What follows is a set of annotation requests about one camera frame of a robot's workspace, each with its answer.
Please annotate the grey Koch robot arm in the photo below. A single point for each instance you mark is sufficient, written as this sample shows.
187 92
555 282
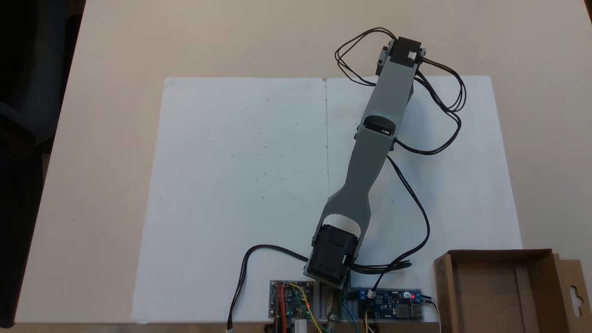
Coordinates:
391 92

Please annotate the metal table clamp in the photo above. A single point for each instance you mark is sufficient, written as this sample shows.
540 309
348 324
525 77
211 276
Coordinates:
333 310

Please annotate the brown cardboard box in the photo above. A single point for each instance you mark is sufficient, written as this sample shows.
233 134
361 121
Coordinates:
485 296

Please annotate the blue circuit board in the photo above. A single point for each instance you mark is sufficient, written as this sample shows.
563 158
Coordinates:
393 303

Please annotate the white plug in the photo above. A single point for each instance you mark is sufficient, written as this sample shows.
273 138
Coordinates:
301 326

